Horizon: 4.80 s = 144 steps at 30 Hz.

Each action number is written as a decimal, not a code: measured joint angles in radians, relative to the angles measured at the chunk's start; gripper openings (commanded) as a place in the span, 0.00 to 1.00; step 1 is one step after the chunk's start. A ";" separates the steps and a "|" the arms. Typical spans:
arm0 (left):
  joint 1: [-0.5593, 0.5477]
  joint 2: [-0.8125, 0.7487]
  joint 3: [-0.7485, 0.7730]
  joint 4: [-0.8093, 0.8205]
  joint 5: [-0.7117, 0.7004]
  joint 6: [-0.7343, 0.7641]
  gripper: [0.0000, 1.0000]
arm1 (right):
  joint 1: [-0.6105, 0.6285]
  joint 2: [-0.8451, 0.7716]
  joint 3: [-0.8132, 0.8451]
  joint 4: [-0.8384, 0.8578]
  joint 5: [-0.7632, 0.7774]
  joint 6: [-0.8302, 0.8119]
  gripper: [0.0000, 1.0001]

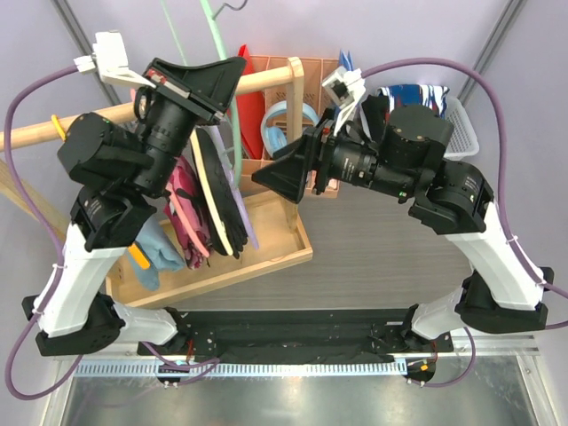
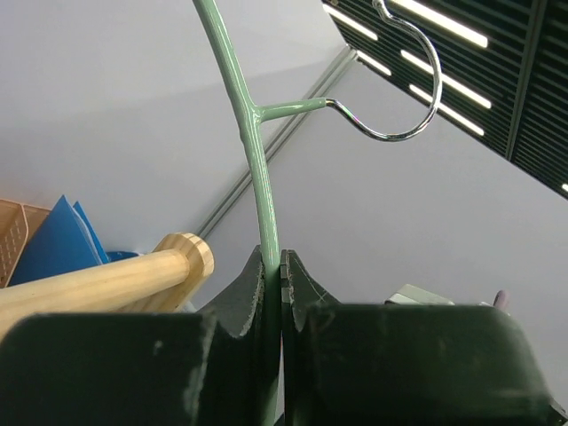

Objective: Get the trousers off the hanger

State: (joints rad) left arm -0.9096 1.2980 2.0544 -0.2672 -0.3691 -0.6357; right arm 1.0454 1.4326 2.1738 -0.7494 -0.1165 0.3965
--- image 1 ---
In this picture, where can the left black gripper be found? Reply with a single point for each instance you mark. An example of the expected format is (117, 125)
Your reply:
(201, 90)

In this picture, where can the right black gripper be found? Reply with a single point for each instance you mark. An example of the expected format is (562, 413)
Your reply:
(286, 176)

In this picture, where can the lilac plastic hanger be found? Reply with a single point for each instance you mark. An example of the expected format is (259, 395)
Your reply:
(222, 153)

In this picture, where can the black trousers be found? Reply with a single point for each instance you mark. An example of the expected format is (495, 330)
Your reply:
(373, 116)

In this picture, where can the blue patterned garment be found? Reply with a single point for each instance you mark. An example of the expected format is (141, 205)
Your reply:
(428, 95)

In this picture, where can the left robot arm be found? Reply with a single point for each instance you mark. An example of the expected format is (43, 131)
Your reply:
(120, 173)

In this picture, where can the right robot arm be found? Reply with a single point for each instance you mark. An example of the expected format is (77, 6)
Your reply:
(402, 154)

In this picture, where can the yellow hanger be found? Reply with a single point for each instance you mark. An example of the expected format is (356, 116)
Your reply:
(134, 249)

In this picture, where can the light blue headphones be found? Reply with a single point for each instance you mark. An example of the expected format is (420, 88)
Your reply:
(273, 137)

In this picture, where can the red folder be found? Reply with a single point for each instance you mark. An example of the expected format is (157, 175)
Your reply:
(251, 111)

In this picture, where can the wooden clothes rack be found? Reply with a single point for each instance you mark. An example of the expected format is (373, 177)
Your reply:
(278, 240)

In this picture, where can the black garment on rack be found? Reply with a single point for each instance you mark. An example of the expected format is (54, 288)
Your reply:
(222, 194)

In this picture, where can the pink floral garment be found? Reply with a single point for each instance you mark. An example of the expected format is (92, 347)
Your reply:
(186, 208)

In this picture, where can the blue folder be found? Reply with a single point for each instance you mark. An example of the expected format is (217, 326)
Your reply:
(345, 60)

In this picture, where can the light blue garment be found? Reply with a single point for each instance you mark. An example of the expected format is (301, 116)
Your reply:
(159, 251)

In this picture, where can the white plastic basket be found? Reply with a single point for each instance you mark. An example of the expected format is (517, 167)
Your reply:
(463, 142)

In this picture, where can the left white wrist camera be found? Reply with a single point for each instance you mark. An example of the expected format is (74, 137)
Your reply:
(110, 61)

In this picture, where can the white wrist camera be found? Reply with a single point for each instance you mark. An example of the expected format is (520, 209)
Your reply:
(110, 61)
(346, 89)

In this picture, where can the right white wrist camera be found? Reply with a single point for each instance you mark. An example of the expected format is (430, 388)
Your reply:
(346, 89)

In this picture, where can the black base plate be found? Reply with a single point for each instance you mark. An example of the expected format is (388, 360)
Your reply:
(305, 337)

